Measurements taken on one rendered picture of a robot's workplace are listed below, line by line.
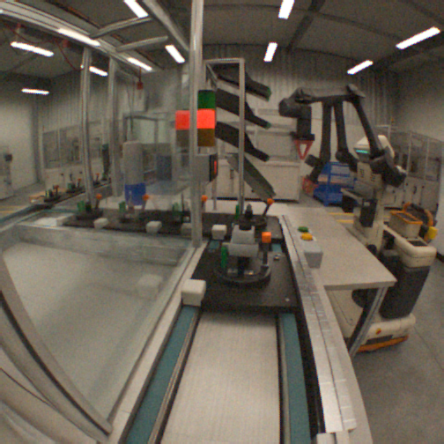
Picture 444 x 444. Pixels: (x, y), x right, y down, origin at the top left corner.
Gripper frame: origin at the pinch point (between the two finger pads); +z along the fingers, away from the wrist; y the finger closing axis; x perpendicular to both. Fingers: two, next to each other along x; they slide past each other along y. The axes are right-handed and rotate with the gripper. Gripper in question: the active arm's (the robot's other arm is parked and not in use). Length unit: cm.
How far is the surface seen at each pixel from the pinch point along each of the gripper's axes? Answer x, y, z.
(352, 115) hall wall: 414, -879, -168
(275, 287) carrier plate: -12, 45, 26
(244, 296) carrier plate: -19, 49, 26
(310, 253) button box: 0.8, 24.1, 27.3
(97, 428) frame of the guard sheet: -33, 82, 23
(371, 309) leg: 32, 24, 51
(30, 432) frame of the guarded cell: -50, 88, 34
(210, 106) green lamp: -30.0, 25.9, -14.0
